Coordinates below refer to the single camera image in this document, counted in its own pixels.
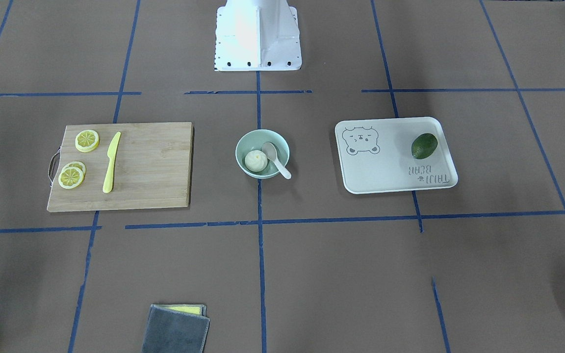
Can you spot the white steamed bun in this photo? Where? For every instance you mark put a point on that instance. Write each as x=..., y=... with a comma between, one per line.
x=256, y=161

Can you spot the white plastic spoon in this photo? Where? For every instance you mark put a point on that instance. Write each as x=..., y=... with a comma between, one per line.
x=271, y=153

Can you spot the green ceramic bowl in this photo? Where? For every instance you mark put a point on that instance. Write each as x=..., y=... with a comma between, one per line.
x=253, y=141

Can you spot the cream bear tray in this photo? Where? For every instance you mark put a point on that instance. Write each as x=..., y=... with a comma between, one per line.
x=375, y=156

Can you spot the wooden cutting board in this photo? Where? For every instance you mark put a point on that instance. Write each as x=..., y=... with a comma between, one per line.
x=153, y=168

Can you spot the green avocado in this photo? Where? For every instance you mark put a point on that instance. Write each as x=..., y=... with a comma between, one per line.
x=424, y=146

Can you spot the yellow sponge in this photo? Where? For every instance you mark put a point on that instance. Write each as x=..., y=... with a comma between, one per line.
x=195, y=309

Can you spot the yellow plastic knife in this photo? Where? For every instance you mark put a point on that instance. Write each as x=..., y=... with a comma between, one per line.
x=111, y=154

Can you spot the grey folded cloth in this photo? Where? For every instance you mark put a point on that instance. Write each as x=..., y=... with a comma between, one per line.
x=169, y=331

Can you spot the single lemon slice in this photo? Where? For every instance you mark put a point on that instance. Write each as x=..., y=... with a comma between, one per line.
x=87, y=140

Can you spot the upper lemon slice of pair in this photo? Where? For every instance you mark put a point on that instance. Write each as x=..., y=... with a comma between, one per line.
x=71, y=177

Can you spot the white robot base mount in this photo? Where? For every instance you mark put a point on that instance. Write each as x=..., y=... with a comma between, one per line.
x=257, y=35

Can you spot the metal cutting board handle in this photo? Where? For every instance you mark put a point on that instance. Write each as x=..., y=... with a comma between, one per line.
x=53, y=166

